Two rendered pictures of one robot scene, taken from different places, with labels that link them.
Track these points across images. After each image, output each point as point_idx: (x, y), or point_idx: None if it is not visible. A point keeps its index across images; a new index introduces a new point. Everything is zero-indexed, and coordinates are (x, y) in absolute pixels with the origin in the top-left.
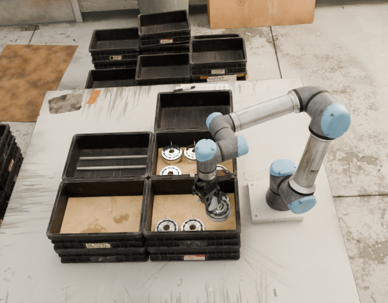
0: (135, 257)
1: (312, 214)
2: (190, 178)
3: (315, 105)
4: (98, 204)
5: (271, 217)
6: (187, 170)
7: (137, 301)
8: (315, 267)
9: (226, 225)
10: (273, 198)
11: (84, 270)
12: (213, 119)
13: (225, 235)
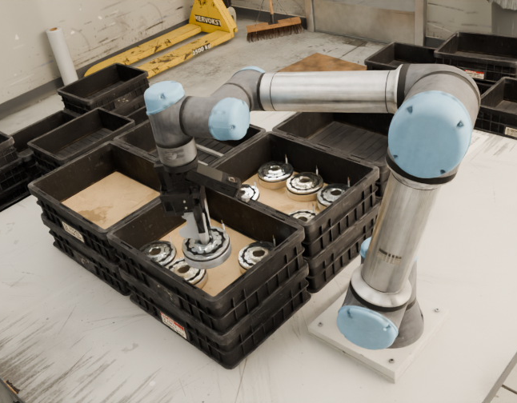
0: (114, 281)
1: (424, 385)
2: (243, 202)
3: (410, 92)
4: (133, 191)
5: (339, 340)
6: (274, 204)
7: (64, 335)
8: None
9: None
10: None
11: (63, 266)
12: (238, 72)
13: (194, 298)
